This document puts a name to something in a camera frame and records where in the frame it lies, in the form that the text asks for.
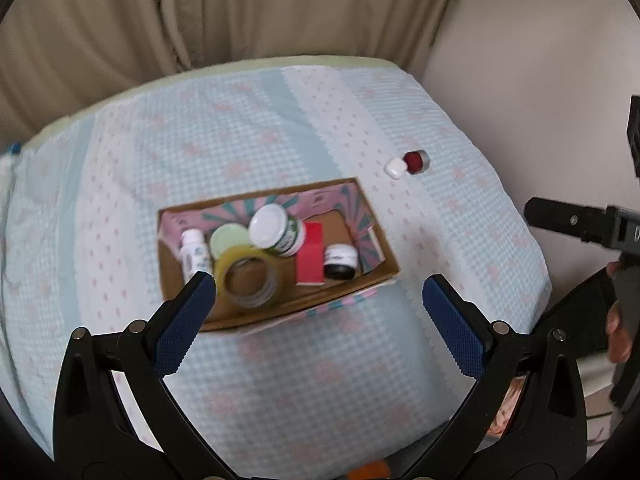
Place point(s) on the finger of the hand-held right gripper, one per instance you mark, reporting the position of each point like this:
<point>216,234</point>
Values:
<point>635,135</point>
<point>565,217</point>

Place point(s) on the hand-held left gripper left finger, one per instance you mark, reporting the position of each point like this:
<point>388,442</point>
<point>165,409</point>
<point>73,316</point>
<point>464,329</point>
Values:
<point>187,325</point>

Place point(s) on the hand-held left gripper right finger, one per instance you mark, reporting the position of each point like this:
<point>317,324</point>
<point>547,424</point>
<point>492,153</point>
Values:
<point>455,330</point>

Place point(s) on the small white bottle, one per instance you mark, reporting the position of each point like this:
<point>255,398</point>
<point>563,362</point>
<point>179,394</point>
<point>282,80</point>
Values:
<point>195,255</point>

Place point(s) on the yellow tape roll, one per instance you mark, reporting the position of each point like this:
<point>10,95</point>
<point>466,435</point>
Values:
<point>247,280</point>

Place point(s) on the round pale green lid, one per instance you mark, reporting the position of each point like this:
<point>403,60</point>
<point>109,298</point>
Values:
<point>227,240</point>

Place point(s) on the pink patterned cardboard box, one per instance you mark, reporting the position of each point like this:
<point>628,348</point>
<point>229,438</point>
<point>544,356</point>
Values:
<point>275,280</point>

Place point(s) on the white-lidded green jar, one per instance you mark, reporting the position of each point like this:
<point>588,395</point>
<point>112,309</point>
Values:
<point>275,230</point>

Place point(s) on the small black jar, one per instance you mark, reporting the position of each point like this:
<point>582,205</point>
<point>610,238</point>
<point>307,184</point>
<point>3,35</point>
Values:
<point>341,262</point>

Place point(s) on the red box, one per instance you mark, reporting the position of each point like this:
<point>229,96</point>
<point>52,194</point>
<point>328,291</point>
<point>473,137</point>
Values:
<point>310,255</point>

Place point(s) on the person's right hand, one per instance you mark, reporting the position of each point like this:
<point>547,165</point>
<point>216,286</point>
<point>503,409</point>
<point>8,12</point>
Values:
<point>619,332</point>

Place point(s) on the white furniture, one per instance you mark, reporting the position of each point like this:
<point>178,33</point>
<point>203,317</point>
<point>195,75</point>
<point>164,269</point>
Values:
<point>595,395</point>

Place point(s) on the small red silver jar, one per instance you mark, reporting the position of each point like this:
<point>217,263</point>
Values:
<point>417,161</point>

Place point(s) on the blue pink checked bed sheet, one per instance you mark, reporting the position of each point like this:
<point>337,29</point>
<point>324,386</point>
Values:
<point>310,125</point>

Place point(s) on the pale green mattress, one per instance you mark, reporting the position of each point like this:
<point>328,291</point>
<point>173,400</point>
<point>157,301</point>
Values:
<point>150,84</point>

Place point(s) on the beige curtain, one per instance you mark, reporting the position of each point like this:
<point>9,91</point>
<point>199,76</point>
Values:
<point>200,15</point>

